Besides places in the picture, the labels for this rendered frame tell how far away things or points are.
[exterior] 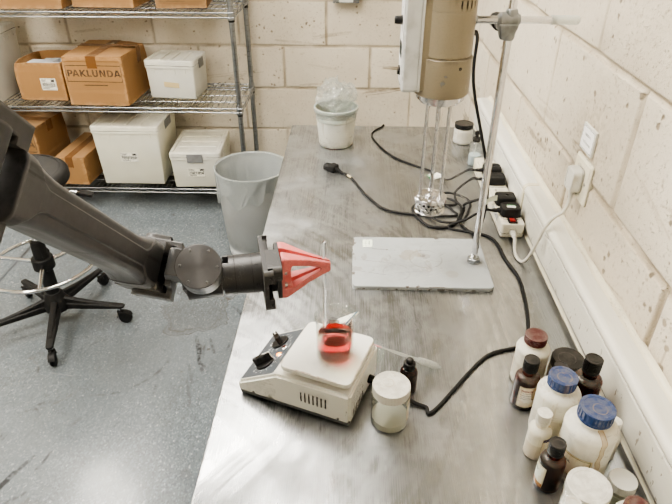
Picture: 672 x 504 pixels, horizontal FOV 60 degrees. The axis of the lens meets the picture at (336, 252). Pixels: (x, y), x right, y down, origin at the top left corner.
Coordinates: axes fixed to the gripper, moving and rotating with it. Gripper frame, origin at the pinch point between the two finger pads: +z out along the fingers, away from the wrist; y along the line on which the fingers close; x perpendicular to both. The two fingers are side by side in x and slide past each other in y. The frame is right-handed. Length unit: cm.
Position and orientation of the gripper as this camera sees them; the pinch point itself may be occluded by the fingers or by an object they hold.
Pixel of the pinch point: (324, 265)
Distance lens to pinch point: 83.8
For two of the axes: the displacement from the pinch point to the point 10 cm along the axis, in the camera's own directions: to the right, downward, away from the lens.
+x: -0.1, 8.4, 5.4
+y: -2.0, -5.3, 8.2
